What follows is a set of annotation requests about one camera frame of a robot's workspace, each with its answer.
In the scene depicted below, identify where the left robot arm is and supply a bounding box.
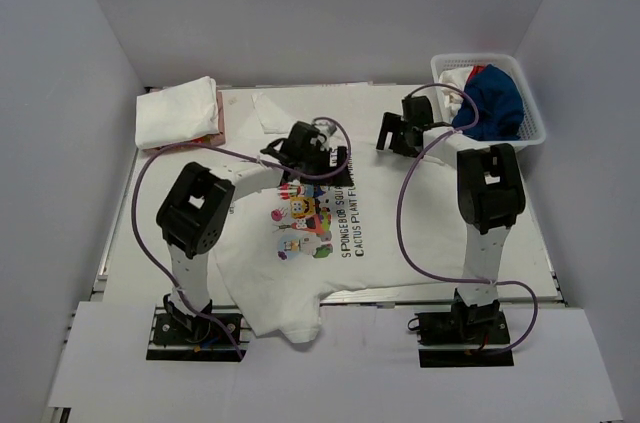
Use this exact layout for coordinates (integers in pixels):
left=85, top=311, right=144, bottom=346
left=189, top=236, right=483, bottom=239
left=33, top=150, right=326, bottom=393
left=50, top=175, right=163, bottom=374
left=156, top=117, right=352, bottom=342

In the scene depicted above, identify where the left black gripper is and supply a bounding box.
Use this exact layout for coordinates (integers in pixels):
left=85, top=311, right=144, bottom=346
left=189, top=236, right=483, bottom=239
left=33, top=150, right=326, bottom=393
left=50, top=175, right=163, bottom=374
left=298, top=144, right=352, bottom=186

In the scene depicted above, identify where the white plastic basket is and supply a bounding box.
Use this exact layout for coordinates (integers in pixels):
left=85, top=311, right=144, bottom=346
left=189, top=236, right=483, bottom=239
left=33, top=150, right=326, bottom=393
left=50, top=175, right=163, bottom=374
left=431, top=53, right=546, bottom=152

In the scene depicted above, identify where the white red-print t-shirt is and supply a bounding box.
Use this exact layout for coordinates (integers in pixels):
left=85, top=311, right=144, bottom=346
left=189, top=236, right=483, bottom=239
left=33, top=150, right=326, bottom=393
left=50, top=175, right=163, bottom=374
left=438, top=65, right=485, bottom=119

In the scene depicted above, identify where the folded white t-shirt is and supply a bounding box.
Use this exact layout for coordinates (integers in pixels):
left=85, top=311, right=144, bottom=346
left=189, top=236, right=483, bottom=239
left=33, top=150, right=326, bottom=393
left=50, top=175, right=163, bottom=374
left=135, top=76, right=219, bottom=150

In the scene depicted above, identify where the blue t-shirt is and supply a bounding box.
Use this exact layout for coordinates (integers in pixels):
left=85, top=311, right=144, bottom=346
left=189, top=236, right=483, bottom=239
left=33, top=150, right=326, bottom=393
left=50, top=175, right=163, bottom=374
left=464, top=65, right=524, bottom=141

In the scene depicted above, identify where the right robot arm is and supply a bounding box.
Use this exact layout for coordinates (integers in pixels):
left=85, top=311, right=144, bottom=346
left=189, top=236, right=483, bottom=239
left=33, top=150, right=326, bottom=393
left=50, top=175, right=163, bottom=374
left=376, top=90, right=526, bottom=342

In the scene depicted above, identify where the white cartoon-print t-shirt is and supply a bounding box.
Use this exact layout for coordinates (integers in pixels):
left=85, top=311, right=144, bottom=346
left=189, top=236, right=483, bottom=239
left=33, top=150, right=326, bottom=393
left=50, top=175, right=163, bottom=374
left=210, top=87, right=466, bottom=344

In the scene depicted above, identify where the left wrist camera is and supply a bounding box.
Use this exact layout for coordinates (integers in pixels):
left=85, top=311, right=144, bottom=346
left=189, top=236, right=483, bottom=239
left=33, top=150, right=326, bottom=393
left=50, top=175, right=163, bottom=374
left=313, top=119, right=337, bottom=141

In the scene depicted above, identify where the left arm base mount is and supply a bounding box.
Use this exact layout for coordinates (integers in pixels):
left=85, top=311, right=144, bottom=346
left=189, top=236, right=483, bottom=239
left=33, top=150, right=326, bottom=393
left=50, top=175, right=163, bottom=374
left=146, top=294, right=250, bottom=363

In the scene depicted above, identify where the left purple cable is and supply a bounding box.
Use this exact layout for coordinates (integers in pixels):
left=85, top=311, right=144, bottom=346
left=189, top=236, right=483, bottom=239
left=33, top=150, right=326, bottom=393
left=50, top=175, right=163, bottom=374
left=134, top=116, right=351, bottom=362

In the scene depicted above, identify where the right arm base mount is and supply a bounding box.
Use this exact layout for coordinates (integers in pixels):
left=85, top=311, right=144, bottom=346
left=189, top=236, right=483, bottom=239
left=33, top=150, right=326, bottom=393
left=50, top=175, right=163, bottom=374
left=407, top=295, right=514, bottom=369

